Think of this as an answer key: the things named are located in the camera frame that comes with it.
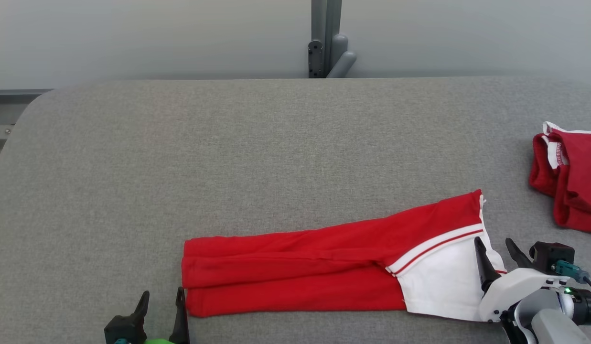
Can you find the teal right camera connector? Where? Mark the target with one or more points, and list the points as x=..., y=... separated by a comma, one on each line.
x=570, y=270

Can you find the red garment with white trim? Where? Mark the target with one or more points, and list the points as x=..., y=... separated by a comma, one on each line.
x=582, y=191

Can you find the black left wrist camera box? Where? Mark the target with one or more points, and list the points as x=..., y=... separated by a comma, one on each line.
x=123, y=329

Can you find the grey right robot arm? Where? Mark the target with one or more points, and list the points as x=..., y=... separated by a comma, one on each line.
x=553, y=325

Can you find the grey fabric sofa cushion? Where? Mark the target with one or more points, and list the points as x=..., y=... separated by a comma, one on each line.
x=228, y=167

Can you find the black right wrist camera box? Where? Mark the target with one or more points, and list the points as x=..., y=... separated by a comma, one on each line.
x=551, y=255

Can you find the grey metal post with bracket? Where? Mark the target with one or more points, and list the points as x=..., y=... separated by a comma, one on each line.
x=324, y=38

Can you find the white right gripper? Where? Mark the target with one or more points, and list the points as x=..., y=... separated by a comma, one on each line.
x=510, y=289

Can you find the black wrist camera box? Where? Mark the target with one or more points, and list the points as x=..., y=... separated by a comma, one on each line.
x=123, y=329
x=551, y=255

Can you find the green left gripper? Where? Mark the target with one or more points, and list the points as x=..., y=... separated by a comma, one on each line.
x=159, y=341

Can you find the red and white lettered jersey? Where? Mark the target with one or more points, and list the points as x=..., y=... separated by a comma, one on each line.
x=300, y=258

